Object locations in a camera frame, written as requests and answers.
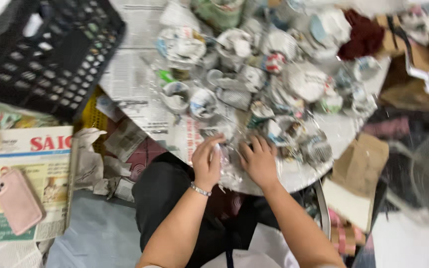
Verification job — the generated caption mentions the crumpled newspaper sheets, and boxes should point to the crumpled newspaper sheets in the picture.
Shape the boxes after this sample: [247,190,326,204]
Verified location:
[74,127,138,203]

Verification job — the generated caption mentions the pink striped cloth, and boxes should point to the pink striped cloth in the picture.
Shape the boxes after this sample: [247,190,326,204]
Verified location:
[328,208,367,257]

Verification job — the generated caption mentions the person's right hand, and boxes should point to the person's right hand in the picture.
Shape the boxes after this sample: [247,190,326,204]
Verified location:
[239,134,280,190]

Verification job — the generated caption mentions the person's black trousers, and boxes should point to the person's black trousers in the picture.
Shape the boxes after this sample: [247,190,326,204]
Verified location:
[132,152,305,268]

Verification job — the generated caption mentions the brown cardboard box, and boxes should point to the brown cardboard box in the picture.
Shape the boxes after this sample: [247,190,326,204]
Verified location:
[376,15,429,113]

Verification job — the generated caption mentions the clear glass cup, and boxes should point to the clear glass cup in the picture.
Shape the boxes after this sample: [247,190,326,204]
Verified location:
[214,143,248,191]

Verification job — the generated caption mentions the flat newspaper sheet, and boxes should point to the flat newspaper sheet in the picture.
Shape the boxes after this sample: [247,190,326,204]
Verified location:
[99,0,208,164]

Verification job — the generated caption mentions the silver bracelet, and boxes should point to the silver bracelet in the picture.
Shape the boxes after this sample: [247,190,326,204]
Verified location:
[190,182,212,197]

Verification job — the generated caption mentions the dark red cloth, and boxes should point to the dark red cloth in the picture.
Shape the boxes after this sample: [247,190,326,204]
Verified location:
[337,8,386,61]

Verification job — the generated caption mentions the folded newspaper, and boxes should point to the folded newspaper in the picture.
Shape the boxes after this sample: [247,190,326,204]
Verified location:
[0,126,76,243]

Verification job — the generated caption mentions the brown paper bag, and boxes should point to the brown paper bag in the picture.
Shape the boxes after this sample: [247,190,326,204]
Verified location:
[322,133,390,234]

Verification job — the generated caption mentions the pink phone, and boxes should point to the pink phone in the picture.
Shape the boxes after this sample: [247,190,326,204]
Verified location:
[0,168,47,236]

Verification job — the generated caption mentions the heap of newspaper-wrapped cups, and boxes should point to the heap of newspaper-wrapped cups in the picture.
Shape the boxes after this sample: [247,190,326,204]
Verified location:
[155,0,383,172]

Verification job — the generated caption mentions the metal table leg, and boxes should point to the metal table leg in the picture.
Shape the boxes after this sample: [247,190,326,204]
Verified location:
[314,180,331,239]

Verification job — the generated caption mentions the person's white shirt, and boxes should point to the person's white shirt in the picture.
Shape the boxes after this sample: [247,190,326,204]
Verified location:
[199,223,301,268]

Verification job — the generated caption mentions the yellow plastic crate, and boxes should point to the yellow plastic crate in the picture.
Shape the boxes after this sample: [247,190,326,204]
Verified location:
[74,86,109,150]

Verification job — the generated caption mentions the black plastic crate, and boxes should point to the black plastic crate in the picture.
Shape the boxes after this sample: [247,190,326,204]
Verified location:
[0,0,127,122]

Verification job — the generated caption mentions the person's left hand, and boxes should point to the person's left hand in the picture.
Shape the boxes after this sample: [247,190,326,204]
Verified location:
[191,134,226,192]

